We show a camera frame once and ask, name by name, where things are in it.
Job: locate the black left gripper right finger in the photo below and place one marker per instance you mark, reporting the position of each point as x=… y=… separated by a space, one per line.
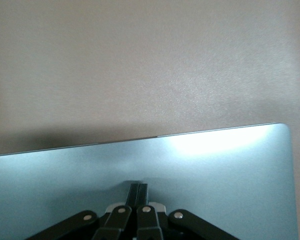
x=150 y=220

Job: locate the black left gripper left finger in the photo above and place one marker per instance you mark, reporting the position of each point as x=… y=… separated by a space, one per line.
x=115 y=220

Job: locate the silver laptop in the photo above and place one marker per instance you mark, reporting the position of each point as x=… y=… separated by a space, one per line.
x=65 y=180

